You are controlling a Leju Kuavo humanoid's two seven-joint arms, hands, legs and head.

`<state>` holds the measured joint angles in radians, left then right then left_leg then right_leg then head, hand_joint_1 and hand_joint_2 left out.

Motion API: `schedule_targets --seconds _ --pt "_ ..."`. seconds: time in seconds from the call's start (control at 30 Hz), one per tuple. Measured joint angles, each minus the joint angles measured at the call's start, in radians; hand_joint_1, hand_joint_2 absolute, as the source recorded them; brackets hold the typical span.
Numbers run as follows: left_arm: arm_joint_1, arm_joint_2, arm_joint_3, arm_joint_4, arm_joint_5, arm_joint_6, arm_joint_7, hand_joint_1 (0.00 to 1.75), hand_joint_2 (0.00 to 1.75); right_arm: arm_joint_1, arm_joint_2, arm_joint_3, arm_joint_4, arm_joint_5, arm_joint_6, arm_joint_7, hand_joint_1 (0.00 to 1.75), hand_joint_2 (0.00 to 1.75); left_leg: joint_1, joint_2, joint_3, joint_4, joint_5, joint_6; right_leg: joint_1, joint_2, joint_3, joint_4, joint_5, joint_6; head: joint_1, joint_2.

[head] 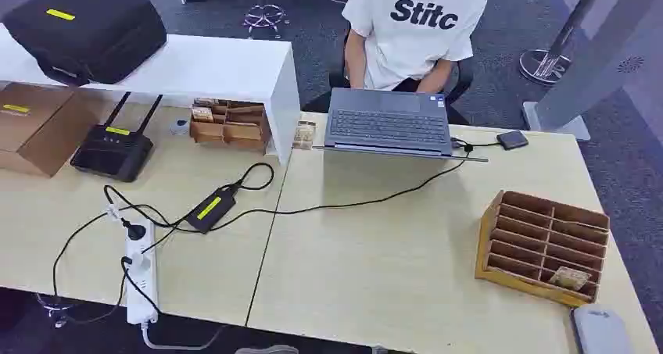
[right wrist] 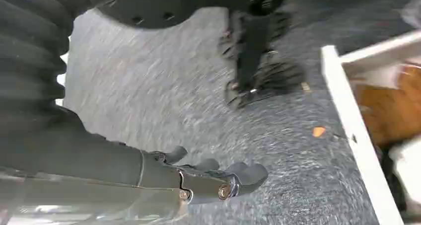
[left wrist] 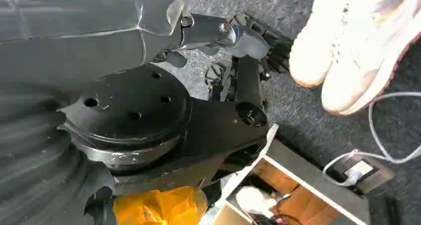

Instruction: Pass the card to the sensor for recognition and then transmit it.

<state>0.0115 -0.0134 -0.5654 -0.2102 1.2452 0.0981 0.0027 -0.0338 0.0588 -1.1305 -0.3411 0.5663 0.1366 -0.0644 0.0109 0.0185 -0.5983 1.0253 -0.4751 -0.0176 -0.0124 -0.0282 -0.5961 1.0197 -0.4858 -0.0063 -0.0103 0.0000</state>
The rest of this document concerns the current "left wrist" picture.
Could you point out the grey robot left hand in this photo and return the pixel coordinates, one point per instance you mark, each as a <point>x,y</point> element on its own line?
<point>98,26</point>

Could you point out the ribbed grey left arm sleeve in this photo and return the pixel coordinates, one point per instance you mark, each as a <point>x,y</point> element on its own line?
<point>33,171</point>

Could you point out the person's white sneaker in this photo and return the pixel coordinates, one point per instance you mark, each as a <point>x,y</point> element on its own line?
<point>312,49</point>
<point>365,65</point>

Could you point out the white plug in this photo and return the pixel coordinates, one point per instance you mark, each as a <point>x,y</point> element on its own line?
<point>358,170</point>

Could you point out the grey floor socket box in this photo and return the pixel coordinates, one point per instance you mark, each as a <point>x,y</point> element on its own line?
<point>380,179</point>

